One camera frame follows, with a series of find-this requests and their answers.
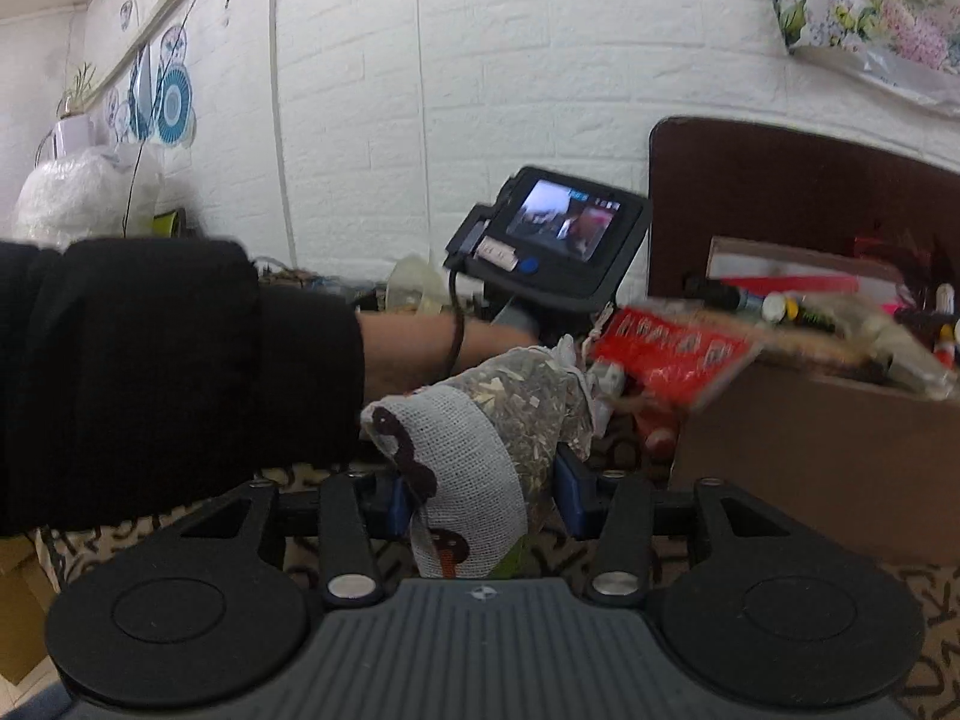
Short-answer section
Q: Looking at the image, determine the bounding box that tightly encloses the floral plastic bag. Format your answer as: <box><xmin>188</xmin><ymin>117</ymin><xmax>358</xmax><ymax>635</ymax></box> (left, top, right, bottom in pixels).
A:
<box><xmin>756</xmin><ymin>0</ymin><xmax>960</xmax><ymax>118</ymax></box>

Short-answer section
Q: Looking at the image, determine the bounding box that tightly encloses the cardboard box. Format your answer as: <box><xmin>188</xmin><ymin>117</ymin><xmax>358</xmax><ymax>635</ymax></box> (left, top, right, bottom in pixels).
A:
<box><xmin>670</xmin><ymin>236</ymin><xmax>960</xmax><ymax>568</ymax></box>

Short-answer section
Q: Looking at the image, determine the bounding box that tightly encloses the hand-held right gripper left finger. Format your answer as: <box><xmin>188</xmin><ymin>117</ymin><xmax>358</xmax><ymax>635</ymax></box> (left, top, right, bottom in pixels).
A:
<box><xmin>180</xmin><ymin>471</ymin><xmax>410</xmax><ymax>610</ymax></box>

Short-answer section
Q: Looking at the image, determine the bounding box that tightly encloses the red and white flat box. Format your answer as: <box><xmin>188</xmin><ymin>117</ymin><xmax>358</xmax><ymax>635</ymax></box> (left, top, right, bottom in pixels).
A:
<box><xmin>707</xmin><ymin>236</ymin><xmax>905</xmax><ymax>299</ymax></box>

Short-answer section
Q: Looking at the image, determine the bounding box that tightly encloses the white gauze herb sachet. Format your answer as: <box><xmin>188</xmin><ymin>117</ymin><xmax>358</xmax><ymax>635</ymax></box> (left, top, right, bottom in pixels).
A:
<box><xmin>360</xmin><ymin>336</ymin><xmax>602</xmax><ymax>580</ymax></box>

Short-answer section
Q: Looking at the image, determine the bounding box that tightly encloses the blue flower wall decal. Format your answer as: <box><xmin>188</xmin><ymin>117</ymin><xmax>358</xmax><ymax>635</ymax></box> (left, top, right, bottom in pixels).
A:
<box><xmin>103</xmin><ymin>21</ymin><xmax>199</xmax><ymax>148</ymax></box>

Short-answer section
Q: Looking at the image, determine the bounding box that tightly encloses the white-capped black marker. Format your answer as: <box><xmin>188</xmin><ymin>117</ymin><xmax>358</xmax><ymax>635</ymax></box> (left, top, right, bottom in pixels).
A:
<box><xmin>684</xmin><ymin>277</ymin><xmax>787</xmax><ymax>322</ymax></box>

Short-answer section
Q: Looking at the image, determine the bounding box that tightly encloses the white pot with plant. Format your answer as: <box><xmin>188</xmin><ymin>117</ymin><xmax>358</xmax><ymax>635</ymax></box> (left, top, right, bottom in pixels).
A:
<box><xmin>51</xmin><ymin>61</ymin><xmax>100</xmax><ymax>152</ymax></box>

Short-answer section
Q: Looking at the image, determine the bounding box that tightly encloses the dark brown headboard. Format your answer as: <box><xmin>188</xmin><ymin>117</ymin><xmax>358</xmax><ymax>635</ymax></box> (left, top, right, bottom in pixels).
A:
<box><xmin>647</xmin><ymin>116</ymin><xmax>960</xmax><ymax>302</ymax></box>

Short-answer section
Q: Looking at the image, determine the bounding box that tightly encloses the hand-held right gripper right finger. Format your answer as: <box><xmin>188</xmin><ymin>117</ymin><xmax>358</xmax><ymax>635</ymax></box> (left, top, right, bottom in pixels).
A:
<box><xmin>555</xmin><ymin>446</ymin><xmax>796</xmax><ymax>607</ymax></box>

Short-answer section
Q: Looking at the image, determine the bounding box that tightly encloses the red patterned packet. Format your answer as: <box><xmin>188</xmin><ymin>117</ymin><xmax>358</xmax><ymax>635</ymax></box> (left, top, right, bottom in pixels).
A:
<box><xmin>587</xmin><ymin>300</ymin><xmax>764</xmax><ymax>415</ymax></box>

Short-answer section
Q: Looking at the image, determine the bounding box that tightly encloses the person's left forearm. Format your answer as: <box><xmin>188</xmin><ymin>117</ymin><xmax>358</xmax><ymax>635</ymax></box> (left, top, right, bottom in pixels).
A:
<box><xmin>0</xmin><ymin>238</ymin><xmax>526</xmax><ymax>537</ymax></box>

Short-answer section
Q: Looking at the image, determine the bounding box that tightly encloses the white plastic bag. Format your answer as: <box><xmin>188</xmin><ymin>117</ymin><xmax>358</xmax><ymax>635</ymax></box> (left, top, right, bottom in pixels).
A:
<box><xmin>13</xmin><ymin>145</ymin><xmax>163</xmax><ymax>250</ymax></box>

